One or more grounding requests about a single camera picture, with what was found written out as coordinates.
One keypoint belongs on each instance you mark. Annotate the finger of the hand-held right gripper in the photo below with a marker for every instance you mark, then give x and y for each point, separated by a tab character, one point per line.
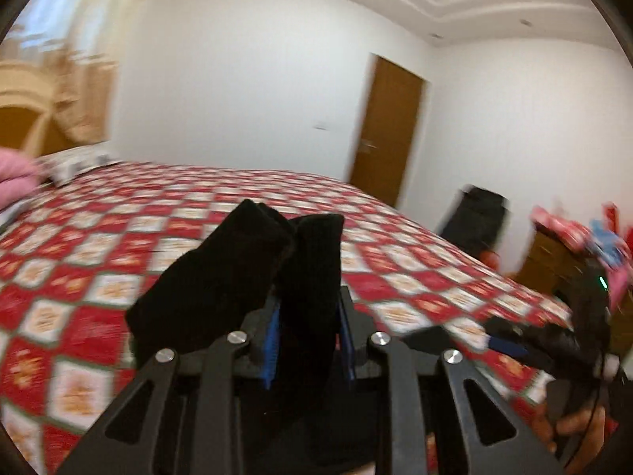
509	349
428	337

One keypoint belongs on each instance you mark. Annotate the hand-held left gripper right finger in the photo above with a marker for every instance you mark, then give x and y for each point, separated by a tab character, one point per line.
346	351

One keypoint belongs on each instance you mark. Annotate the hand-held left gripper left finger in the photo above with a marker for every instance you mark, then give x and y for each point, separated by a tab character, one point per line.
271	351

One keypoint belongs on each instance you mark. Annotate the black pants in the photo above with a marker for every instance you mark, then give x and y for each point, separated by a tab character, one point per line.
222	277

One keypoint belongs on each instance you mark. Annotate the person's right hand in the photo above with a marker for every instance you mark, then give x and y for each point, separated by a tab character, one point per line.
573	425

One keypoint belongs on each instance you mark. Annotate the pink object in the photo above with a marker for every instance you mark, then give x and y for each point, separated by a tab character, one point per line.
619	282

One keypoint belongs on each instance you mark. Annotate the brown wooden cabinet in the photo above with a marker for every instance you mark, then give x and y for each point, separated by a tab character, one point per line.
544	257

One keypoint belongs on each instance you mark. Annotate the blue object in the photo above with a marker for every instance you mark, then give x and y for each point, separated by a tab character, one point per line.
606	242

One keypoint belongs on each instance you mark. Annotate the red plaid cloth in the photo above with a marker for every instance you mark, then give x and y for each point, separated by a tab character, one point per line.
564	230

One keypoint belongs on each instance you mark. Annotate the red patchwork printed bedspread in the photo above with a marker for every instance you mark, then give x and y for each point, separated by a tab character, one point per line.
148	237

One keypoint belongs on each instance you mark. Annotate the brown wooden door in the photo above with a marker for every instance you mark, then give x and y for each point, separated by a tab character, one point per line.
390	128

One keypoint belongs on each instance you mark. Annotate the white patterned pillow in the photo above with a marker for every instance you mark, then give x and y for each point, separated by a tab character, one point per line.
79	163

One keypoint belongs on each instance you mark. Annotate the pink folded blanket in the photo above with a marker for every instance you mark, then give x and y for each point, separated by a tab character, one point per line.
15	178

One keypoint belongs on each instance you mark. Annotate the cream patterned curtain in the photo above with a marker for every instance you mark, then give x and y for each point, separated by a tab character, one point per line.
84	84

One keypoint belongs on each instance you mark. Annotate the cream wooden headboard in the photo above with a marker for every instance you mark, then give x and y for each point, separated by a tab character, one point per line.
20	128

